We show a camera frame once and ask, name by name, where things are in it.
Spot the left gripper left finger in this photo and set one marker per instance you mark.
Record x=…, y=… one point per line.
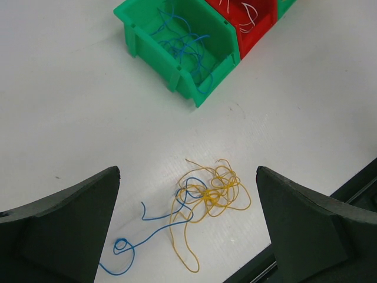
x=59, y=238

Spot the green bin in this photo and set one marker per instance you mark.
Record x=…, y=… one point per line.
x=188, y=43
x=283, y=6

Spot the far green bin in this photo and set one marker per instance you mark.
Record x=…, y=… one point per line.
x=283, y=6

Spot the red bin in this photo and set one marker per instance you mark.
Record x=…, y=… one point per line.
x=250, y=18

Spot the near green bin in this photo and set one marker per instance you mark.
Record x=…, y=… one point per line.
x=188, y=43

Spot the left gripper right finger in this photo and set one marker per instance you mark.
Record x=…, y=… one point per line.
x=316, y=238

